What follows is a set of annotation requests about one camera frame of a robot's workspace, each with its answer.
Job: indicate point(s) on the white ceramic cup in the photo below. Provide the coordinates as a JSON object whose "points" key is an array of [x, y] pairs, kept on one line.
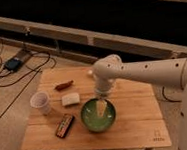
{"points": [[40, 101]]}

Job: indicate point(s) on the green ceramic bowl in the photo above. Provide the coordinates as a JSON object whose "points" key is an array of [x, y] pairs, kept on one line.
{"points": [[92, 121]]}

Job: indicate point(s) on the blue power adapter box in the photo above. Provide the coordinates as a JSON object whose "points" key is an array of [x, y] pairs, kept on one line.
{"points": [[12, 64]]}

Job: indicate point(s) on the brown sausage snack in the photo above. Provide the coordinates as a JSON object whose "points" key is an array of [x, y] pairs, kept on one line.
{"points": [[64, 85]]}

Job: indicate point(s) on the dark candy bar packet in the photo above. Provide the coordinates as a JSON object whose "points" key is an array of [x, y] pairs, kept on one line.
{"points": [[64, 125]]}

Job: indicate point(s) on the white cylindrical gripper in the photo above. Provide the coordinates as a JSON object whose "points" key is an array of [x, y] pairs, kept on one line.
{"points": [[102, 88]]}

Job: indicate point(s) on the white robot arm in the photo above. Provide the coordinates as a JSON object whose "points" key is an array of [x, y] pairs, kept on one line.
{"points": [[168, 73]]}

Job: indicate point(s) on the white sponge block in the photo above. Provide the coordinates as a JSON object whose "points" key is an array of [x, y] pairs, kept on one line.
{"points": [[70, 99]]}

